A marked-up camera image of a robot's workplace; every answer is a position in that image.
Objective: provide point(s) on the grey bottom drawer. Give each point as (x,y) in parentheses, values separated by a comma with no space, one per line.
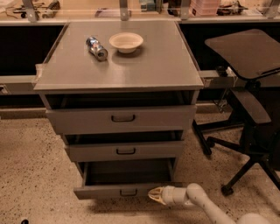
(125,178)

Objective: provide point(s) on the metal shelf bracket right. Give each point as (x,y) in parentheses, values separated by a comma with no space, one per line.
(184,9)

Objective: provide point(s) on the grey drawer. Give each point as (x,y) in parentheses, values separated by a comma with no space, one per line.
(119,116)
(124,146)
(125,178)

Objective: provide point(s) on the metal shelf bracket middle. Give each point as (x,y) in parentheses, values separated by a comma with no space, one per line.
(124,10)

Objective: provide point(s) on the grey top drawer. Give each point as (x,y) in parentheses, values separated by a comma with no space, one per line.
(119,116)

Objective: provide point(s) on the grey drawer cabinet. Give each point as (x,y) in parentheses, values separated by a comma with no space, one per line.
(161,68)

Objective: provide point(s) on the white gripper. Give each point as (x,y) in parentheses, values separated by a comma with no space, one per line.
(169,195)

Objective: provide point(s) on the metal shelf bracket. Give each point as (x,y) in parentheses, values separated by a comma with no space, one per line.
(184,9)
(32,15)
(124,10)

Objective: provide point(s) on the metal shelf bracket left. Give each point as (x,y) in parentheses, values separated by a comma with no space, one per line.
(32,15)

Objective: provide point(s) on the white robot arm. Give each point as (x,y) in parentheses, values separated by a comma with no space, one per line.
(194,195)

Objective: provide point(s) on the white paper bowl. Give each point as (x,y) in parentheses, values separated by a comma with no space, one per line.
(126,42)

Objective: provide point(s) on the black office chair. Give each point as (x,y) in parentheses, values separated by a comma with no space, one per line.
(253,55)

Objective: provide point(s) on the pink storage box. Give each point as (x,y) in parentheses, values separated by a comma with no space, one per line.
(204,7)

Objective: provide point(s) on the grey middle drawer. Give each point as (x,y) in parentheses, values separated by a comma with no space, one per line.
(124,146)

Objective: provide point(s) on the grey metal rail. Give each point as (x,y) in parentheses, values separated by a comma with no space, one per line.
(17,85)

